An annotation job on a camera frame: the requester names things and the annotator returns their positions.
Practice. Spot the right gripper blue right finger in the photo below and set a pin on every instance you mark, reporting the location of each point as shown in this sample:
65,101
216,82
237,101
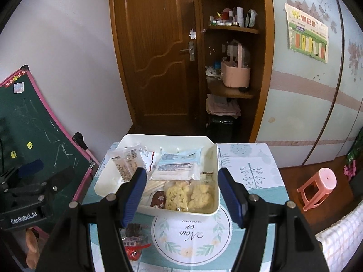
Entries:
234,196

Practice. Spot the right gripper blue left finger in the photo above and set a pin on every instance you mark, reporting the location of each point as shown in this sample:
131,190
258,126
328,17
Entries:
131,193

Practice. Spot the dark red flower packet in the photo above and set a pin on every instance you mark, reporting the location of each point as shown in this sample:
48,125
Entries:
158,200

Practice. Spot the clear bag printed label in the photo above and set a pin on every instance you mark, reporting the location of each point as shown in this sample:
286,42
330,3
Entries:
127,160

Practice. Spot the clear bag yellow puffs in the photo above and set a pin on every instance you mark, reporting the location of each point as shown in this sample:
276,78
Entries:
190,196

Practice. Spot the white blue packet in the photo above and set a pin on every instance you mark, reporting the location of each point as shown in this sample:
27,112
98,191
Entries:
180,166

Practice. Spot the red clear snack packet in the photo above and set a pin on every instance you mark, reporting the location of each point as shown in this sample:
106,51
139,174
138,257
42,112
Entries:
135,240

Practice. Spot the white plastic storage bin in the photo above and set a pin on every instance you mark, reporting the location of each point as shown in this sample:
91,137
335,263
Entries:
153,147

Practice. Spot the teal patterned tablecloth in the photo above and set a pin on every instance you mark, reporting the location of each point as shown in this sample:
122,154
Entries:
192,242

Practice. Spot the pink plastic stool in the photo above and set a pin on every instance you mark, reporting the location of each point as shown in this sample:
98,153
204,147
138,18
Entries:
324,181

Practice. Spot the stack of pink cloths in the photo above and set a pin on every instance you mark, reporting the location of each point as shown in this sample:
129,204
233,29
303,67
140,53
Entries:
221,106

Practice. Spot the wooden corner shelf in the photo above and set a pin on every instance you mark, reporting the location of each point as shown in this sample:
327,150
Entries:
216,39

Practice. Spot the brown wooden door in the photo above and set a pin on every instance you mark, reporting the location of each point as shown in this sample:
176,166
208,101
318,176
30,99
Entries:
161,85

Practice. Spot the green chalkboard pink frame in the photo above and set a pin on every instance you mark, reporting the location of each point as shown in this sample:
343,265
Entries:
31,132

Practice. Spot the pink basket with handle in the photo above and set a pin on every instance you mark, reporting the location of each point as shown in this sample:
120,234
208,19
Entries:
235,71

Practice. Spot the silver door handle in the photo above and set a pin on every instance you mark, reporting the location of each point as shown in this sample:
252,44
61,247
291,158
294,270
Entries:
190,50

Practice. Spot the green yellow wall poster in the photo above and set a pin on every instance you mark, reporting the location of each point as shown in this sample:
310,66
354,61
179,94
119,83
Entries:
307,35

